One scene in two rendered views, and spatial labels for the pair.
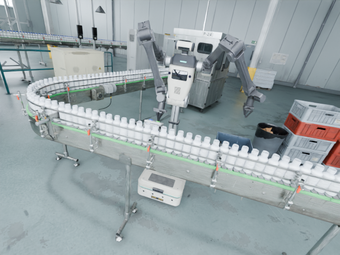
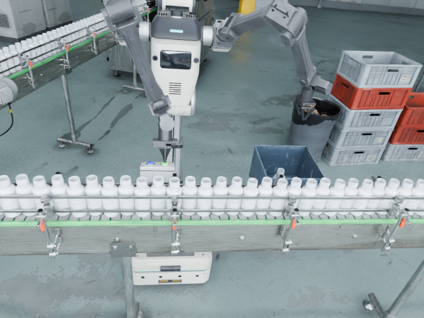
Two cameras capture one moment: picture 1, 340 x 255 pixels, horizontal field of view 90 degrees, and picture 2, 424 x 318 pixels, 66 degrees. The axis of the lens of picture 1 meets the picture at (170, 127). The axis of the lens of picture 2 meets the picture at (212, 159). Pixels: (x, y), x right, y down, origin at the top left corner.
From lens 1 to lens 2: 0.41 m
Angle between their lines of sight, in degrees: 19
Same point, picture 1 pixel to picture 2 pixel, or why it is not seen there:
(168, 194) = (190, 268)
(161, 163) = (194, 238)
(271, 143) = (320, 131)
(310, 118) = (369, 80)
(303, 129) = (361, 98)
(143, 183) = (140, 265)
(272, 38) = not seen: outside the picture
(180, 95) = (182, 96)
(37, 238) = not seen: outside the picture
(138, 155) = (150, 235)
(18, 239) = not seen: outside the picture
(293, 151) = (349, 135)
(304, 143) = (364, 120)
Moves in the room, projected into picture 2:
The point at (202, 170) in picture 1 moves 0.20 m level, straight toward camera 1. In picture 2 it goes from (265, 231) to (274, 272)
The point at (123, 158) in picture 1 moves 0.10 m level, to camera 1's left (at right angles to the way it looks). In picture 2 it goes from (118, 248) to (93, 253)
